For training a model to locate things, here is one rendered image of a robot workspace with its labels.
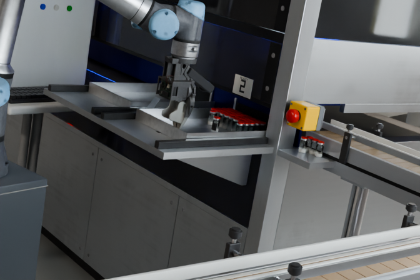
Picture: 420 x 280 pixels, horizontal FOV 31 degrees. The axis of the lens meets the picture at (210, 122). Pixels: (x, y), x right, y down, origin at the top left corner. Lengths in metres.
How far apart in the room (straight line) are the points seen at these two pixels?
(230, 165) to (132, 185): 0.67
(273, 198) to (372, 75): 0.52
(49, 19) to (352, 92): 1.15
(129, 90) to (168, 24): 0.83
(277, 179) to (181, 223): 0.48
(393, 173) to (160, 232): 0.97
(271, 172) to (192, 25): 0.52
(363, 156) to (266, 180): 0.31
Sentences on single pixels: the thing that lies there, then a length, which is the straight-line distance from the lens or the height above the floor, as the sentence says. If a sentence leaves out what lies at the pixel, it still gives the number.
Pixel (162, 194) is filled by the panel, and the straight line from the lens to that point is 2.68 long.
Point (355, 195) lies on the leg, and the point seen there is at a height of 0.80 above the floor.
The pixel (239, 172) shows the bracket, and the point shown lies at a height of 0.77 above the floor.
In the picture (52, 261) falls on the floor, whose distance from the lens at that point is 3.38.
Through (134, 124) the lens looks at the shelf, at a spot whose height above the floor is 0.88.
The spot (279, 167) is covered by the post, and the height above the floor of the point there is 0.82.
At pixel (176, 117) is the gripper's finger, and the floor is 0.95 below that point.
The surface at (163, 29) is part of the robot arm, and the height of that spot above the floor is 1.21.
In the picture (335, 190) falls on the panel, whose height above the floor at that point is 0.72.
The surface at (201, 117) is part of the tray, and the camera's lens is 2.42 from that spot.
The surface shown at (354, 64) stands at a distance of 2.37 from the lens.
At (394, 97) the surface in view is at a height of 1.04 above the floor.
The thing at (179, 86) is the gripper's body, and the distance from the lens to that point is 2.04.
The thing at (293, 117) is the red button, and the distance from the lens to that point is 2.13.
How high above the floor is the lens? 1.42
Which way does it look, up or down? 13 degrees down
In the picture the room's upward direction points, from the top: 10 degrees clockwise
